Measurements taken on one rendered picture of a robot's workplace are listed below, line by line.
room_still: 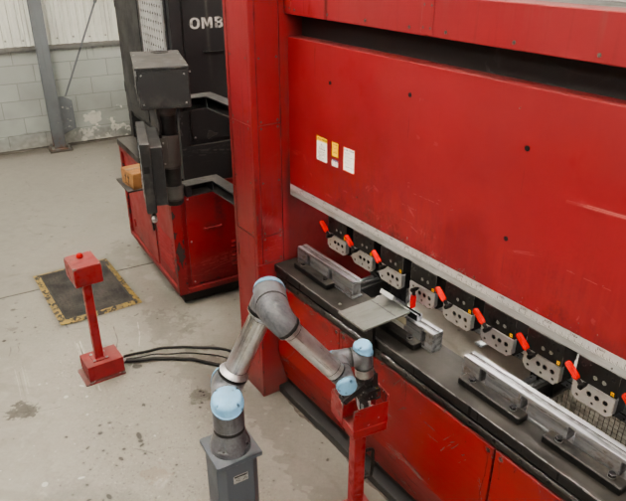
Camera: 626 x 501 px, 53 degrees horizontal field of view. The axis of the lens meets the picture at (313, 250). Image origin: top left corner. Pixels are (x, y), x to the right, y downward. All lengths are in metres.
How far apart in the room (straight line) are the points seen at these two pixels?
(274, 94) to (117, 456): 2.06
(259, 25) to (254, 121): 0.44
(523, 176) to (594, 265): 0.36
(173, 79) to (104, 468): 2.01
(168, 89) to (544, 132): 1.75
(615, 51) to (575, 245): 0.58
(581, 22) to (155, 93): 1.90
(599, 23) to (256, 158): 1.80
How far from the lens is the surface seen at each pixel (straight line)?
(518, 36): 2.13
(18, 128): 9.08
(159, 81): 3.10
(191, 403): 3.93
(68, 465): 3.72
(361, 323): 2.72
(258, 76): 3.12
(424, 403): 2.75
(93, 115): 9.19
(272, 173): 3.27
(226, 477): 2.46
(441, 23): 2.35
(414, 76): 2.48
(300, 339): 2.19
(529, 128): 2.15
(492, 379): 2.59
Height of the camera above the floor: 2.46
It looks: 26 degrees down
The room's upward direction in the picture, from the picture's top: straight up
